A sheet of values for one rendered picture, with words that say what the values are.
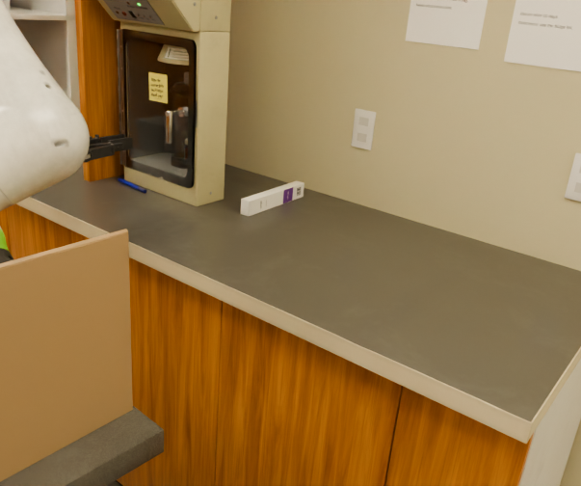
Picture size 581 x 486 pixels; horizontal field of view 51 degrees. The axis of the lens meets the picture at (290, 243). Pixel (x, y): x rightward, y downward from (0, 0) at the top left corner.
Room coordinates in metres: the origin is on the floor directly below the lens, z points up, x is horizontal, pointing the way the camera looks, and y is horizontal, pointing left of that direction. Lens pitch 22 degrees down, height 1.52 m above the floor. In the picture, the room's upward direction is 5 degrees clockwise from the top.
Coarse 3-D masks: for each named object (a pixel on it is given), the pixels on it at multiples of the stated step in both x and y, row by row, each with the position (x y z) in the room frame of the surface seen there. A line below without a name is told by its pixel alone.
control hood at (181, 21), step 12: (156, 0) 1.59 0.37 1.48; (168, 0) 1.56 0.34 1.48; (180, 0) 1.57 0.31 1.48; (192, 0) 1.60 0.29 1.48; (108, 12) 1.77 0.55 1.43; (156, 12) 1.63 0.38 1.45; (168, 12) 1.60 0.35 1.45; (180, 12) 1.57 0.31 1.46; (192, 12) 1.60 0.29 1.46; (156, 24) 1.68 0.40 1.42; (168, 24) 1.65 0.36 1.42; (180, 24) 1.61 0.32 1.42; (192, 24) 1.60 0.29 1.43
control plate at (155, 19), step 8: (104, 0) 1.73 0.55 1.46; (112, 0) 1.71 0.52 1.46; (120, 0) 1.68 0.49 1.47; (128, 0) 1.66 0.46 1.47; (136, 0) 1.64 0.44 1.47; (144, 0) 1.62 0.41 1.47; (112, 8) 1.74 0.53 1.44; (120, 8) 1.71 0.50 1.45; (128, 8) 1.69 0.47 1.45; (136, 8) 1.67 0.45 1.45; (144, 8) 1.65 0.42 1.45; (152, 8) 1.63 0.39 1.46; (120, 16) 1.75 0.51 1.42; (128, 16) 1.73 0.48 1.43; (136, 16) 1.70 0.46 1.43; (152, 16) 1.66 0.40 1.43; (160, 24) 1.67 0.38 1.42
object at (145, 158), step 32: (128, 32) 1.78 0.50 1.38; (128, 64) 1.78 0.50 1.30; (160, 64) 1.70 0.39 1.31; (192, 64) 1.62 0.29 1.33; (128, 96) 1.78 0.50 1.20; (192, 96) 1.62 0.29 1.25; (128, 128) 1.78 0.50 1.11; (160, 128) 1.70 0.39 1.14; (192, 128) 1.62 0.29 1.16; (128, 160) 1.78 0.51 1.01; (160, 160) 1.70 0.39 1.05; (192, 160) 1.62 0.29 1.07
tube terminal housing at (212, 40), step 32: (224, 0) 1.70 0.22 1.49; (160, 32) 1.72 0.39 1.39; (192, 32) 1.64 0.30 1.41; (224, 32) 1.70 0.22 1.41; (224, 64) 1.70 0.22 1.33; (224, 96) 1.71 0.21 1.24; (224, 128) 1.71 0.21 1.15; (224, 160) 1.72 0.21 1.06; (160, 192) 1.72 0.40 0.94; (192, 192) 1.64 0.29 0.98
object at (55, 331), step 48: (96, 240) 0.69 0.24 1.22; (0, 288) 0.59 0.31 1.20; (48, 288) 0.64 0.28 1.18; (96, 288) 0.69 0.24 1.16; (0, 336) 0.59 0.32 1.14; (48, 336) 0.63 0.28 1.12; (96, 336) 0.68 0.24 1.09; (0, 384) 0.58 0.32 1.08; (48, 384) 0.63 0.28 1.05; (96, 384) 0.68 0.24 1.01; (0, 432) 0.58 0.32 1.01; (48, 432) 0.62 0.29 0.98; (0, 480) 0.57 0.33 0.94
